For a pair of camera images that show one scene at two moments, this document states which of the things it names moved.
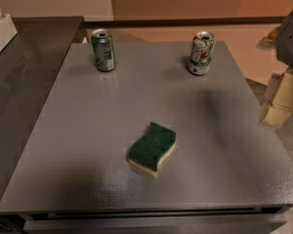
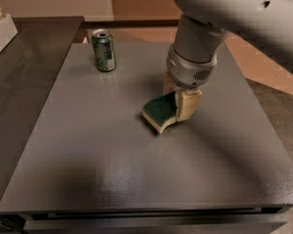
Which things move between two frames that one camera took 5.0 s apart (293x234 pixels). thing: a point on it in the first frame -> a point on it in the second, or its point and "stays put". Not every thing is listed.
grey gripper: (291, 39) -> (188, 71)
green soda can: (104, 50) stays put
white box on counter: (3, 32) stays put
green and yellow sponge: (146, 152) -> (160, 111)
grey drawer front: (157, 223) stays put
